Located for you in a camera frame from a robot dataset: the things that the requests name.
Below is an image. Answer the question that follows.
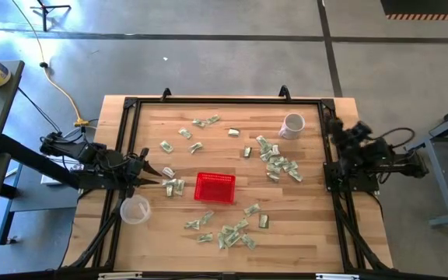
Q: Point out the black hazard striped mat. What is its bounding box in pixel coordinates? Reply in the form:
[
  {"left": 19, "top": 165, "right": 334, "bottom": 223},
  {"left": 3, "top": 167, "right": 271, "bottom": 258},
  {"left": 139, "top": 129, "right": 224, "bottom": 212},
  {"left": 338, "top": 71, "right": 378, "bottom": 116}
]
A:
[{"left": 380, "top": 0, "right": 448, "bottom": 22}]

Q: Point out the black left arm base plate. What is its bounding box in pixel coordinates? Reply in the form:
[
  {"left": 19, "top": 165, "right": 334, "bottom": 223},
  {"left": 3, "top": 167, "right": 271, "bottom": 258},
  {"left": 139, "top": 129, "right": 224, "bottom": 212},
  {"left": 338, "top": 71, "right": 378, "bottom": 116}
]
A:
[{"left": 76, "top": 170, "right": 136, "bottom": 192}]

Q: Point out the red plastic mesh basket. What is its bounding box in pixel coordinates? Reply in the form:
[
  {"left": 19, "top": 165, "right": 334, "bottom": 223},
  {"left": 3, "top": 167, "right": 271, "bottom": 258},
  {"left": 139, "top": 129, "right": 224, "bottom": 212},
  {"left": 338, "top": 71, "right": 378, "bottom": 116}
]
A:
[{"left": 193, "top": 172, "right": 237, "bottom": 205}]

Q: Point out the grey blue bench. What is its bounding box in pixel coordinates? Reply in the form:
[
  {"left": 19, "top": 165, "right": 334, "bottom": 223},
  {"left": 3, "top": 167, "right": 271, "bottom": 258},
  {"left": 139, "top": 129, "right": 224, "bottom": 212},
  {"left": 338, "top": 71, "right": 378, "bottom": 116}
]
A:
[{"left": 0, "top": 163, "right": 80, "bottom": 247}]

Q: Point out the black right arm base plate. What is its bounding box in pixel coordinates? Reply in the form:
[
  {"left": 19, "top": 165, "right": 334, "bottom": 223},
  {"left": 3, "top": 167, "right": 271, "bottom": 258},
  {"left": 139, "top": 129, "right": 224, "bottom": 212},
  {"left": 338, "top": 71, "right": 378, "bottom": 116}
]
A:
[{"left": 323, "top": 161, "right": 380, "bottom": 194}]

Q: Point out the white ceramic mug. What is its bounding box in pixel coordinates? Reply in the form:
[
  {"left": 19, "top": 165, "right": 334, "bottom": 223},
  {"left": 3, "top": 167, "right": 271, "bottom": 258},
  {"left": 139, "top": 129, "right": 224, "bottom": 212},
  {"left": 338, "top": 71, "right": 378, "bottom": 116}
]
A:
[{"left": 278, "top": 112, "right": 306, "bottom": 141}]

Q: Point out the yellow extension cable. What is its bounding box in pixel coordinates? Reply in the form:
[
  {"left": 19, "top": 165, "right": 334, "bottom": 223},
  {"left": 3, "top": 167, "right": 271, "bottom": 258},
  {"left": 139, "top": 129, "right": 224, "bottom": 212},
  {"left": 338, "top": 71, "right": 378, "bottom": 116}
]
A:
[{"left": 11, "top": 0, "right": 91, "bottom": 129}]

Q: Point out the silver metal bracket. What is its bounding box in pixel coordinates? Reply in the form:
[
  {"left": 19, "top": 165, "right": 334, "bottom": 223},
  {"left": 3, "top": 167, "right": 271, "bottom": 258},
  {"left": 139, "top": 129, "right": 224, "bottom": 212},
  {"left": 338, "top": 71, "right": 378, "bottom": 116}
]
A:
[
  {"left": 315, "top": 273, "right": 361, "bottom": 280},
  {"left": 97, "top": 271, "right": 144, "bottom": 280}
]

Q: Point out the black diagonal beam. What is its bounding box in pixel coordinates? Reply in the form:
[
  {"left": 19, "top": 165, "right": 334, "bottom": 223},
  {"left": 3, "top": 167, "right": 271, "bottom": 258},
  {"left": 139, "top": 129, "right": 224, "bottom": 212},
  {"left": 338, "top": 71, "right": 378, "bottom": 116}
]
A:
[{"left": 0, "top": 133, "right": 83, "bottom": 191}]

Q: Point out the clear plastic cup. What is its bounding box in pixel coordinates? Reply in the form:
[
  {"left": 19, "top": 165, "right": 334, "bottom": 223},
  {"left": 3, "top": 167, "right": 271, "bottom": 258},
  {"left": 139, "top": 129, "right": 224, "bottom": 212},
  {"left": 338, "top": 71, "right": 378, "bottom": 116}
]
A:
[{"left": 119, "top": 194, "right": 152, "bottom": 226}]

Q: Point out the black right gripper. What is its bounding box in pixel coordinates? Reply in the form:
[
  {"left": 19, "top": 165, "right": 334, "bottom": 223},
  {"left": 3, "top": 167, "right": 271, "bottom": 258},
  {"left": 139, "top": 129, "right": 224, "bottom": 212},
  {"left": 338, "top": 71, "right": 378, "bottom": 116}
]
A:
[{"left": 327, "top": 118, "right": 390, "bottom": 166}]

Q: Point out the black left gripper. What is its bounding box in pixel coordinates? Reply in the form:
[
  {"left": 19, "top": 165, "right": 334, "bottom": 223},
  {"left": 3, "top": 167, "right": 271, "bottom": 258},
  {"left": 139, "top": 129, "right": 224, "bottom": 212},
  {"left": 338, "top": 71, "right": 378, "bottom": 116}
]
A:
[{"left": 124, "top": 147, "right": 163, "bottom": 191}]

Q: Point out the white flat box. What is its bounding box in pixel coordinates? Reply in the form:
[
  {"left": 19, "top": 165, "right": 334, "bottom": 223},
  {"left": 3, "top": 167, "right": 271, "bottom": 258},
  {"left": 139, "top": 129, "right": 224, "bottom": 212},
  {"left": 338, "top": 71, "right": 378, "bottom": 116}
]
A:
[{"left": 40, "top": 144, "right": 87, "bottom": 186}]

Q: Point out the thin black floor cable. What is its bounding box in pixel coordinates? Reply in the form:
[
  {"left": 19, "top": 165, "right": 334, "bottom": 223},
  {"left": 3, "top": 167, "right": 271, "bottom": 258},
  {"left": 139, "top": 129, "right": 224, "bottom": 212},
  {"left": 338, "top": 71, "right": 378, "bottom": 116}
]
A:
[{"left": 16, "top": 86, "right": 62, "bottom": 134}]

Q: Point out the black tripod stand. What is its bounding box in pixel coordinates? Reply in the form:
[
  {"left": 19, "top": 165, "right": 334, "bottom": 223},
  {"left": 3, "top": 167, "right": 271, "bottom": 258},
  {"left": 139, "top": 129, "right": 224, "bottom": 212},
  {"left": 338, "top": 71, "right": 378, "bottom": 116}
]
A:
[{"left": 29, "top": 0, "right": 72, "bottom": 33}]

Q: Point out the grey metal cart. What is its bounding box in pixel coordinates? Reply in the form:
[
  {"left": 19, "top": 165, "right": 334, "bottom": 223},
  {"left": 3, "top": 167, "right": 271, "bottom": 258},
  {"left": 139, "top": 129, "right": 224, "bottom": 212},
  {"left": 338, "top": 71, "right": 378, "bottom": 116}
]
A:
[{"left": 404, "top": 99, "right": 448, "bottom": 229}]

